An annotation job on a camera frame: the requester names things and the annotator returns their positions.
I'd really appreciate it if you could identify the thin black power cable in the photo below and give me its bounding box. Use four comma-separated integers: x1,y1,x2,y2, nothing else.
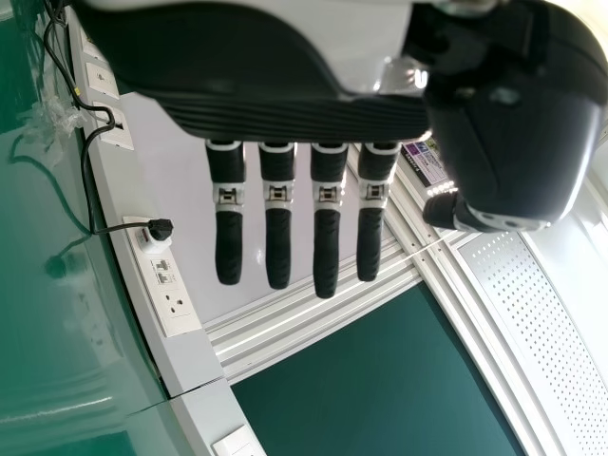
41,0,125,132

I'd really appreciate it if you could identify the white socket strip rail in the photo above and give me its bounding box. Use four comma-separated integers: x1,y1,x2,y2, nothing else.
66,0,270,456

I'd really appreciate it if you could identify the white-and-orange plug adapter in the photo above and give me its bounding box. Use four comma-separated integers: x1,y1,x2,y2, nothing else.
135,226,172,254

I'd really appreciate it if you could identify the white perforated cable duct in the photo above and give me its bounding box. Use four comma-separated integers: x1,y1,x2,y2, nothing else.
455,232,608,456

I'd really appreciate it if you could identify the white grooved frame profile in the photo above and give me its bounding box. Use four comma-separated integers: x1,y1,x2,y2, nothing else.
203,142,552,456

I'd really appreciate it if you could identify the large black plug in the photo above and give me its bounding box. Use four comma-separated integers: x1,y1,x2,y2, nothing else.
147,217,175,242

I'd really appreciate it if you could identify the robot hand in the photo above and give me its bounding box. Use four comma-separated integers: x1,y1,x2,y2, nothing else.
70,0,608,299

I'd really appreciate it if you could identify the clear plastic wrap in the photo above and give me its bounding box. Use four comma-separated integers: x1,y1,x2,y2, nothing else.
16,87,82,165

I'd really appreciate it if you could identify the purple and white label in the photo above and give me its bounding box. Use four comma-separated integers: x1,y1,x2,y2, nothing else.
401,137,452,191

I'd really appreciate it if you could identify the black plug cable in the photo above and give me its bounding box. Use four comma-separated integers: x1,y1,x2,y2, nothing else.
81,121,161,237

